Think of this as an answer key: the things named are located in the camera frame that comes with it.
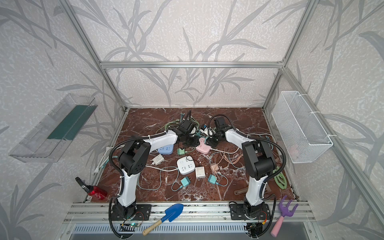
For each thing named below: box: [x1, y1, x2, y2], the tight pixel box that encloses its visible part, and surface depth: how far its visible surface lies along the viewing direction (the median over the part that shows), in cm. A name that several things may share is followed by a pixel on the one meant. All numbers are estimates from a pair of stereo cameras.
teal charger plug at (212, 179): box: [208, 174, 217, 185], surface depth 84 cm
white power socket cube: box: [177, 155, 196, 175], surface depth 88 cm
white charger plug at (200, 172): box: [195, 166, 206, 179], surface depth 86 cm
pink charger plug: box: [210, 164, 220, 173], surface depth 88 cm
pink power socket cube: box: [195, 137, 211, 154], surface depth 96 cm
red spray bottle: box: [75, 176, 108, 201], surface depth 73 cm
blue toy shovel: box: [142, 203, 184, 236], surface depth 74 cm
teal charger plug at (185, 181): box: [180, 176, 191, 187], surface depth 84 cm
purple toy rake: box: [270, 195, 299, 238], surface depth 75 cm
